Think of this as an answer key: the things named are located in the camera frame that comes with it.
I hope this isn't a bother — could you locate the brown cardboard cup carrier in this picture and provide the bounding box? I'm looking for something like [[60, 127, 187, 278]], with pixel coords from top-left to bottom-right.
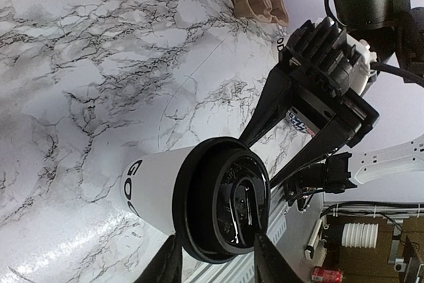
[[231, 0, 290, 27]]

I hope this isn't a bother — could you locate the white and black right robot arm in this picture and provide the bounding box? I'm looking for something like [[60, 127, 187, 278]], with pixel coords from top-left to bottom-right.
[[240, 0, 423, 187]]

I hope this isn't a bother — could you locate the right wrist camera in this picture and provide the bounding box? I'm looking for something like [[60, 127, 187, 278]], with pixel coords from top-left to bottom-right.
[[282, 17, 378, 97]]

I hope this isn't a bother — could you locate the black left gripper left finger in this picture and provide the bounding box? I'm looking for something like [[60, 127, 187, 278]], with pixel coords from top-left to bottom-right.
[[134, 235, 183, 283]]

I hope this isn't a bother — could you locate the white ribbed background object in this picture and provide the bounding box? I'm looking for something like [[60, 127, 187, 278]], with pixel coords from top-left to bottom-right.
[[341, 223, 379, 249]]

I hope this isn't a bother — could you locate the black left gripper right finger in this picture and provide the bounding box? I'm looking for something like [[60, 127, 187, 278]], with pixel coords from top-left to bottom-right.
[[254, 233, 303, 283]]

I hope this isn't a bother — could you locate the white paper coffee cup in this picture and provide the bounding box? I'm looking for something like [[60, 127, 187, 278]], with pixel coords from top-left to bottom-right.
[[272, 31, 296, 63]]

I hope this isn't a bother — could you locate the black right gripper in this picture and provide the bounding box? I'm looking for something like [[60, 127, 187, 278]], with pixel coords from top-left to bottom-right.
[[238, 60, 380, 188]]

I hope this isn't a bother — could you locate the red soda can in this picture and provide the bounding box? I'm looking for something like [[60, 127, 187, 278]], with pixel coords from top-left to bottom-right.
[[311, 266, 343, 283]]

